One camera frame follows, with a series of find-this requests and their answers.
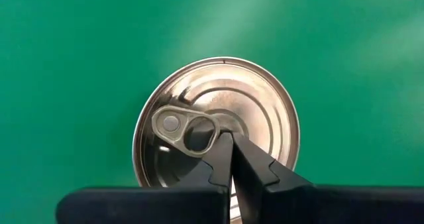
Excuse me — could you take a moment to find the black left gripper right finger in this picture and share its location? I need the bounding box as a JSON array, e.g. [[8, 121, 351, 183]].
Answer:
[[231, 133, 424, 224]]

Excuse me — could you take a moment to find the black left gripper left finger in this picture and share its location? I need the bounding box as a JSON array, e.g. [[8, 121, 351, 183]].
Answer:
[[56, 133, 233, 224]]

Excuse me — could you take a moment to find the gold lid seafood can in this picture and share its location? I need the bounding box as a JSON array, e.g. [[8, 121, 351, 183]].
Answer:
[[132, 56, 301, 224]]

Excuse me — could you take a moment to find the green table mat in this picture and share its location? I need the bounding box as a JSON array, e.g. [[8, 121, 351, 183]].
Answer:
[[0, 0, 424, 198]]

